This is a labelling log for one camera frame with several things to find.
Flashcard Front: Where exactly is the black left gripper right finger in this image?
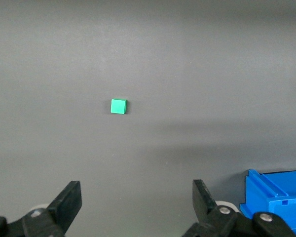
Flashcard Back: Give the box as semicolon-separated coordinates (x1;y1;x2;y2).
181;179;296;237

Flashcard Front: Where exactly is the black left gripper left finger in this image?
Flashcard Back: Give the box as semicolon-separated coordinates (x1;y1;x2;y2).
0;181;82;237

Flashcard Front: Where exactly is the small green cube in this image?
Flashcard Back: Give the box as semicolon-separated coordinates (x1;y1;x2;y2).
110;98;127;115

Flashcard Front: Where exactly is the blue plastic storage bin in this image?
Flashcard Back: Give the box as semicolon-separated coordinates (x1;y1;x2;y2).
239;168;296;237

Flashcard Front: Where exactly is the dark grey table mat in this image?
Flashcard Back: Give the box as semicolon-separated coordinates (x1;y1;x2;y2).
0;0;296;237

